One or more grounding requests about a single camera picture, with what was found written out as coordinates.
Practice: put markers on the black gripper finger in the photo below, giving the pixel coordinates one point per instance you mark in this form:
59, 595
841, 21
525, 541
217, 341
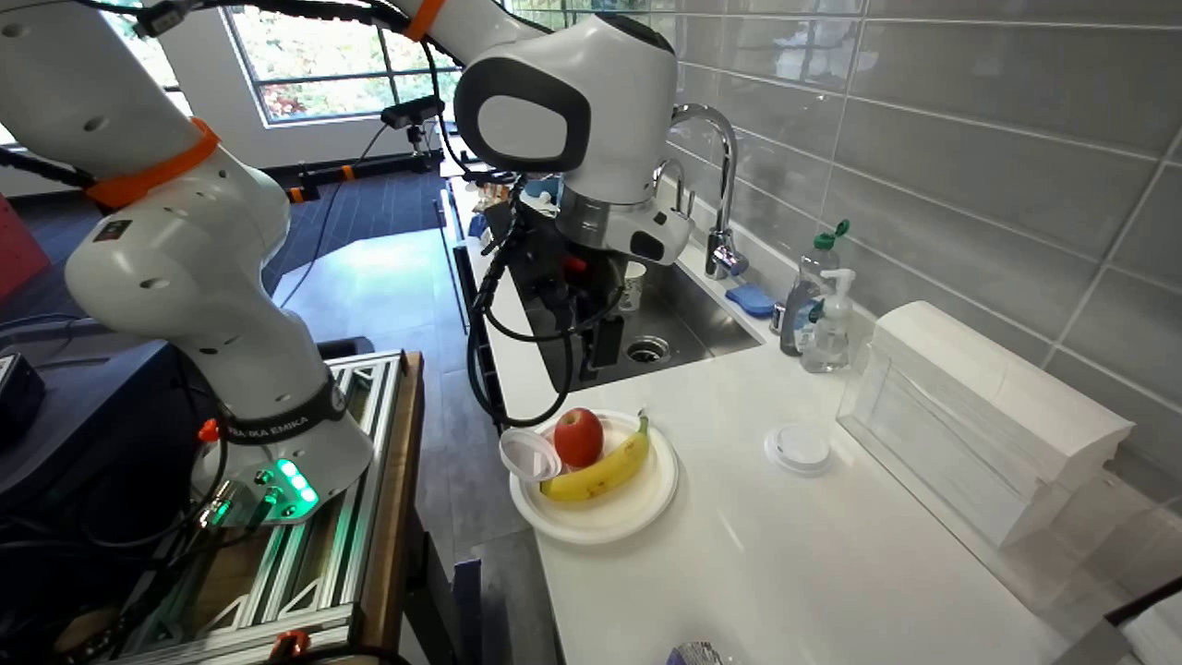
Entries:
607, 347
562, 341

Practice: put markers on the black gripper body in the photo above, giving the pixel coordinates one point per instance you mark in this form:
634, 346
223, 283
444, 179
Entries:
581, 285

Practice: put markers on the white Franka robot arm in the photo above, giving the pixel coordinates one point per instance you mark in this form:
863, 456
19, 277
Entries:
187, 283

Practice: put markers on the white plate holding fruit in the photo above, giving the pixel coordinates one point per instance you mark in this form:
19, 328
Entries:
614, 520

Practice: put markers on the round sink drain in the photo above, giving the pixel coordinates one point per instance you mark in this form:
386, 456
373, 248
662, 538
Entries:
648, 347

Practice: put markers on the small printed paper cup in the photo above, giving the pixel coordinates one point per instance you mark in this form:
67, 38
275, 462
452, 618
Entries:
634, 285

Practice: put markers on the stainless steel sink basin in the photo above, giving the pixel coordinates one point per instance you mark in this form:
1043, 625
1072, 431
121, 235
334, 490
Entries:
690, 335

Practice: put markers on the red apple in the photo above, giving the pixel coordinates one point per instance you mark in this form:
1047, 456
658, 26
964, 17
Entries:
579, 437

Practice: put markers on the yellow banana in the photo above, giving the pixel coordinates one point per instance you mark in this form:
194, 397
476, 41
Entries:
605, 479

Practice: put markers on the small chrome faucet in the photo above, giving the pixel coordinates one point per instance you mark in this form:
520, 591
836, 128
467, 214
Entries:
674, 187

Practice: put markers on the blue sponge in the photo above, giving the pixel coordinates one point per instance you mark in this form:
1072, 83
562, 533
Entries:
751, 301

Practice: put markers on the tall chrome gooseneck faucet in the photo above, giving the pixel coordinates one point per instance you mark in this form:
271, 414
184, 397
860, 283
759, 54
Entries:
730, 173

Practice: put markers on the green-capped dish soap bottle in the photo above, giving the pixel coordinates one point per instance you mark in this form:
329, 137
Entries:
799, 307

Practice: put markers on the brown wooden board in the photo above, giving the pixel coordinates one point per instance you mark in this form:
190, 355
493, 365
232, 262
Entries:
394, 493

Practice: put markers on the white napkin dispenser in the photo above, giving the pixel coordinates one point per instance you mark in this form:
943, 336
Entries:
973, 420

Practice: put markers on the black box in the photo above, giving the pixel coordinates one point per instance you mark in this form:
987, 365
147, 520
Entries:
19, 400

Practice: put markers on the red fabric panel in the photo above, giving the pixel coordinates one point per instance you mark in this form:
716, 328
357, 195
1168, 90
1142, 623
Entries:
19, 260

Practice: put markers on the black stand-mounted camera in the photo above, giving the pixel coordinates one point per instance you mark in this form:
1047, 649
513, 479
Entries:
410, 111

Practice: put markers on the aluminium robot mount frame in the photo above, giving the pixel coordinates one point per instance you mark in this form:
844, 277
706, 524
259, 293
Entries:
309, 579

